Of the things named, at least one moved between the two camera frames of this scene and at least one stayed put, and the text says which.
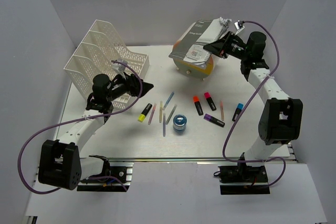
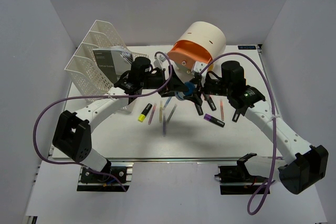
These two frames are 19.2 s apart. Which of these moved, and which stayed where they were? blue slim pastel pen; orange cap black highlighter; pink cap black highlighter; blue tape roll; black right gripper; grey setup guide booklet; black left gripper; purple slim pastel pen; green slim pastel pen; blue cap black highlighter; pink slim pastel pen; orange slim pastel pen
Moved: black right gripper; grey setup guide booklet; black left gripper; blue tape roll
Stayed: green slim pastel pen; pink slim pastel pen; pink cap black highlighter; purple slim pastel pen; orange slim pastel pen; blue slim pastel pen; blue cap black highlighter; orange cap black highlighter
